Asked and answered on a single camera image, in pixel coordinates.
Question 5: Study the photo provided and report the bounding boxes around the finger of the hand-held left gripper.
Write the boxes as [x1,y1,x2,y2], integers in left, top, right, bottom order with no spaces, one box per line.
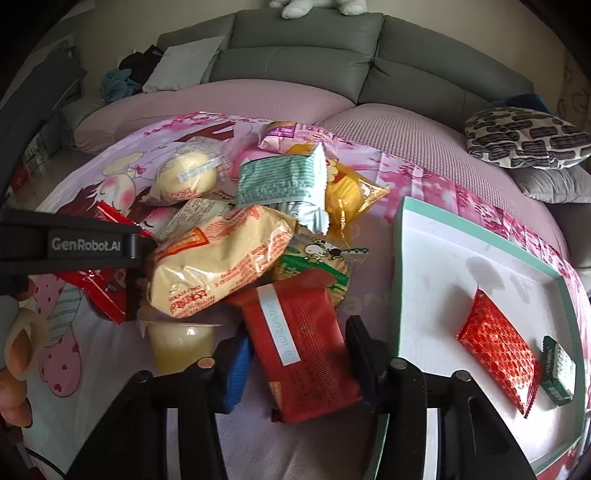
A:
[121,267,142,324]

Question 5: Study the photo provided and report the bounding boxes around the dark clothes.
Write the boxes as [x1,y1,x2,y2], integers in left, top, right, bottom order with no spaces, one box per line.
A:
[119,45,164,86]

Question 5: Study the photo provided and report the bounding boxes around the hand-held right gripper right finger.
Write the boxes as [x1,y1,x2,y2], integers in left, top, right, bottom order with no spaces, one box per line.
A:
[344,315,539,480]

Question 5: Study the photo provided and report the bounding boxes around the green cartoon snack packet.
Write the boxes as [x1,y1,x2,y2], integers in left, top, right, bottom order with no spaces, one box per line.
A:
[272,233,370,308]

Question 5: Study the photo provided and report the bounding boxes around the beige patterned curtain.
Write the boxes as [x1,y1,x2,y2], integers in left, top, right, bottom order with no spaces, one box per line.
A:
[556,58,591,123]

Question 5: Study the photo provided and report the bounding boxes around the black white patterned pillow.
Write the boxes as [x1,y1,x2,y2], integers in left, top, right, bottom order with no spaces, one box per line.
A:
[464,106,591,171]

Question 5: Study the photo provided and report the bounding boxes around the white box with green rim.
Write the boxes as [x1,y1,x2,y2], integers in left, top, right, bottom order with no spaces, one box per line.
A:
[374,196,583,480]

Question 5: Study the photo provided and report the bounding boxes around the teal cloth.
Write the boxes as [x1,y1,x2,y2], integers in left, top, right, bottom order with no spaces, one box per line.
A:
[100,69,141,104]

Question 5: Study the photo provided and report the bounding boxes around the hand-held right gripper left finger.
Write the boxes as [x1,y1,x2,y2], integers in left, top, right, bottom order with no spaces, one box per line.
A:
[65,336,254,480]

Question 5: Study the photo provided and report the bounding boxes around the shiny red snack packet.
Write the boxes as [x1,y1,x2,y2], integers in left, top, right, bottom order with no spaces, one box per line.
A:
[58,200,158,324]

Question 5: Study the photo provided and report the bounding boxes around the grey white plush toy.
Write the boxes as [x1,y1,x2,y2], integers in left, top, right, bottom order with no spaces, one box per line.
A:
[269,0,368,19]

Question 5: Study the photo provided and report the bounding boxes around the green white text snack packet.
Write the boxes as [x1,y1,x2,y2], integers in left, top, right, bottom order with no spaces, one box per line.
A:
[236,143,329,234]

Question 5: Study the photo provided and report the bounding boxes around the clear jelly cup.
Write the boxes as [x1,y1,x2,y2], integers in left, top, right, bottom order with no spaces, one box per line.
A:
[136,318,222,377]

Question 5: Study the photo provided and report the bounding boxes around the large red snack packet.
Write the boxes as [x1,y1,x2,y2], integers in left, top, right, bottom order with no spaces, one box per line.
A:
[226,270,363,424]

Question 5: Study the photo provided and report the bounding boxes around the red hexagon pattern packet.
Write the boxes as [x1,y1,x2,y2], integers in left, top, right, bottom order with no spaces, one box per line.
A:
[456,287,543,416]

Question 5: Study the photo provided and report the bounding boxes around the pink yellow snack packet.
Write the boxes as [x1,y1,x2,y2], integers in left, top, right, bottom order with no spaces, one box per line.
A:
[257,121,338,160]

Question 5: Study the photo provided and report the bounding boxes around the small green snack packet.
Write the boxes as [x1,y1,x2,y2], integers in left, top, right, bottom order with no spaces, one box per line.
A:
[539,335,578,407]

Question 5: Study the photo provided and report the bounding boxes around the orange beige bread packet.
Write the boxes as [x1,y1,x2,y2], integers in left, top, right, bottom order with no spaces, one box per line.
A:
[148,205,298,319]

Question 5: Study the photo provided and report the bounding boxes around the pink printed blanket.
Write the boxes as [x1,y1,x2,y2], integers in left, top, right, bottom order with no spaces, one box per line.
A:
[9,111,591,480]

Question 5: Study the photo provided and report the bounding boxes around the light grey pillow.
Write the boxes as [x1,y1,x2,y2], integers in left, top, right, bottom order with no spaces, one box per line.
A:
[142,36,227,94]

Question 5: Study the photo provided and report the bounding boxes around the person's left hand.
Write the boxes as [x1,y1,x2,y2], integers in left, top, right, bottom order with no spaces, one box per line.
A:
[0,276,50,428]

